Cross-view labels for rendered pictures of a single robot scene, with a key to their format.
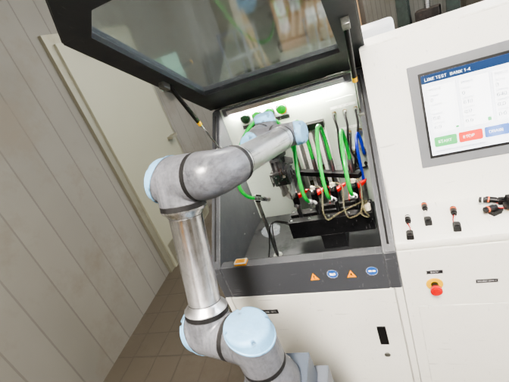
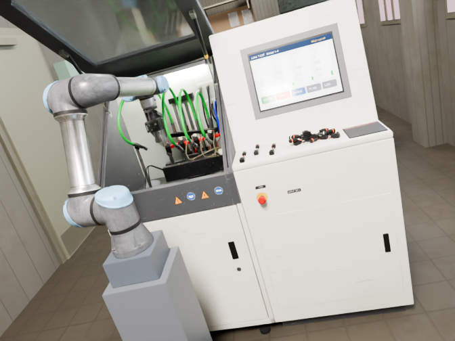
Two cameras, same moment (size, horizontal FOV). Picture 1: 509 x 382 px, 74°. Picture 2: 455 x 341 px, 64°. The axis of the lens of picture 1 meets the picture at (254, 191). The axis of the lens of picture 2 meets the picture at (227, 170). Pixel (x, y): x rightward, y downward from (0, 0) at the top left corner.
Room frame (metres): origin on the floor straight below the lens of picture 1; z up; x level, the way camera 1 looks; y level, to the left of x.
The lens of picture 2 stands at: (-0.65, 0.00, 1.49)
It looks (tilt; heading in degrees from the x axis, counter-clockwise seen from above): 18 degrees down; 348
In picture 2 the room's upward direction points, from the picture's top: 16 degrees counter-clockwise
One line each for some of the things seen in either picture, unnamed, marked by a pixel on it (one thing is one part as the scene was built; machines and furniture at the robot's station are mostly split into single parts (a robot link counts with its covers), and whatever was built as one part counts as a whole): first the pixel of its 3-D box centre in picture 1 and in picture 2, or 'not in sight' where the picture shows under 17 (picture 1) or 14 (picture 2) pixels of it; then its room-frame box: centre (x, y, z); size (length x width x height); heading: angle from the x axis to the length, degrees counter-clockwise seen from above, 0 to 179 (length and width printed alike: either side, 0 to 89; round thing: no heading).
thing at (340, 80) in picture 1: (282, 97); (160, 74); (1.49, -0.26, 1.43); 0.54 x 0.03 x 0.02; 66
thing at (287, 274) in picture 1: (300, 273); (168, 200); (1.03, -0.05, 0.87); 0.62 x 0.04 x 0.16; 66
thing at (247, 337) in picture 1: (251, 340); (116, 206); (0.63, 0.14, 1.07); 0.13 x 0.12 x 0.14; 54
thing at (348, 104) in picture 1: (348, 132); (211, 103); (1.39, -0.48, 1.20); 0.13 x 0.03 x 0.31; 66
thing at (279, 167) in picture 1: (279, 167); (153, 119); (1.19, -0.12, 1.24); 0.09 x 0.08 x 0.12; 156
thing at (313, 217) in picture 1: (332, 226); (198, 171); (1.20, -0.26, 0.91); 0.34 x 0.10 x 0.15; 66
